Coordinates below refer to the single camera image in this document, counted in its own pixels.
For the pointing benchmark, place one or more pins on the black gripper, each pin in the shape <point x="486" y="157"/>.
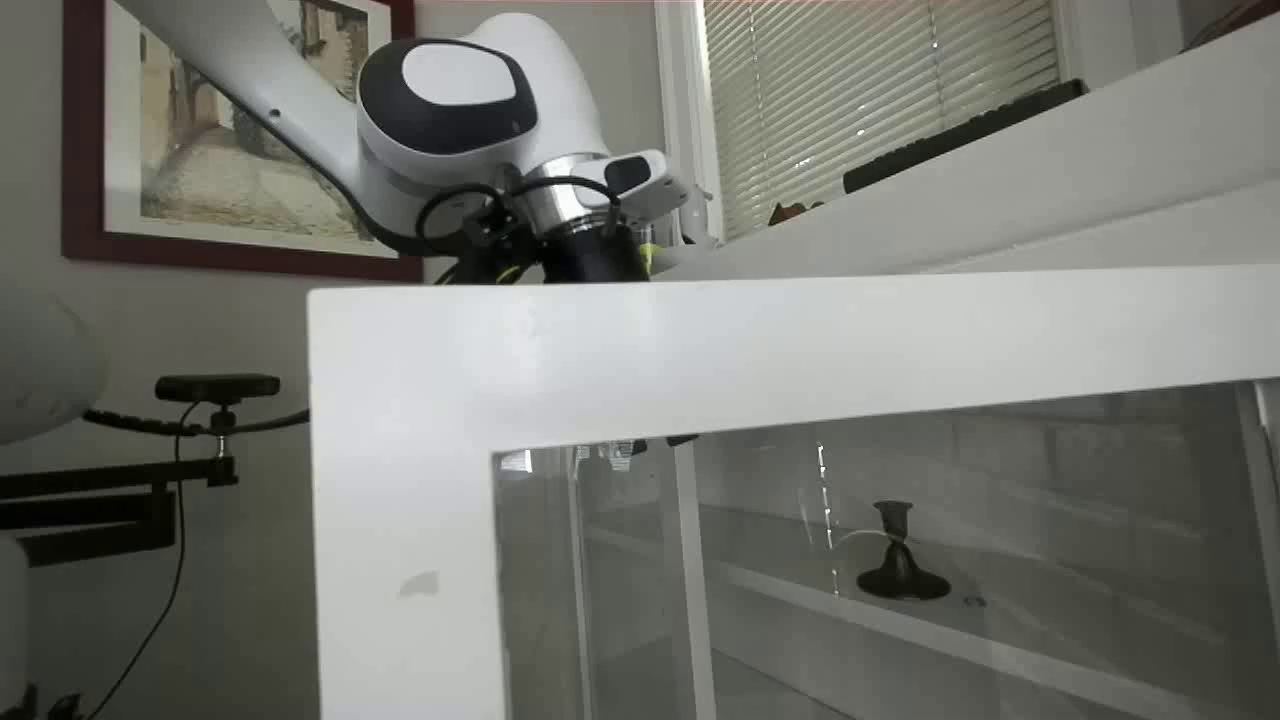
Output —
<point x="603" y="256"/>

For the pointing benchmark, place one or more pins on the white glass cabinet door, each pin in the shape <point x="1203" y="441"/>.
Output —
<point x="403" y="402"/>

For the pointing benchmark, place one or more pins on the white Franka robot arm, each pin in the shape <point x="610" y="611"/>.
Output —
<point x="444" y="82"/>

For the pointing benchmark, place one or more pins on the white built-in cabinet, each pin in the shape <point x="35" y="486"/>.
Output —
<point x="1064" y="172"/>

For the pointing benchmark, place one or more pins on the white window blinds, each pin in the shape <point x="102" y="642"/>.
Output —
<point x="865" y="82"/>

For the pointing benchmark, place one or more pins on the black candle holder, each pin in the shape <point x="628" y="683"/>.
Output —
<point x="900" y="579"/>

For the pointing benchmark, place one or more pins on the black external camera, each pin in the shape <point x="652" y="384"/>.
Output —
<point x="216" y="389"/>

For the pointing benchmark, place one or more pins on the red framed wall picture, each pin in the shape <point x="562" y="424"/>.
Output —
<point x="83" y="161"/>

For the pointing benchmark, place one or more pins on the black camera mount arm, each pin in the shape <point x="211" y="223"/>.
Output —
<point x="106" y="514"/>

